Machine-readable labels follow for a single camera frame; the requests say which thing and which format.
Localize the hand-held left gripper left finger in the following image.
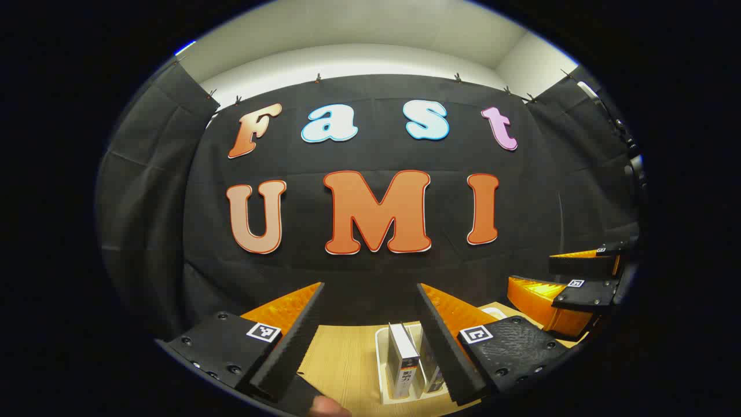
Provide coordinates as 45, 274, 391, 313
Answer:
156, 282, 326, 404

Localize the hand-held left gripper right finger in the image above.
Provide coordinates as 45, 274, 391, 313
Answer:
416, 283, 572, 407

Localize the blue-edged book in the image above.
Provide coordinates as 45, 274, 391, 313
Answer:
420, 330, 446, 394

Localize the portrait cover book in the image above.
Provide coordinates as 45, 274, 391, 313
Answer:
388, 322, 421, 400

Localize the white bookshelf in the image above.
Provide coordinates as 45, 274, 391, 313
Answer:
375, 306, 507, 406

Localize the row of small cloth clips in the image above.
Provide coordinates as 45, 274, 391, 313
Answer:
174, 55, 574, 108

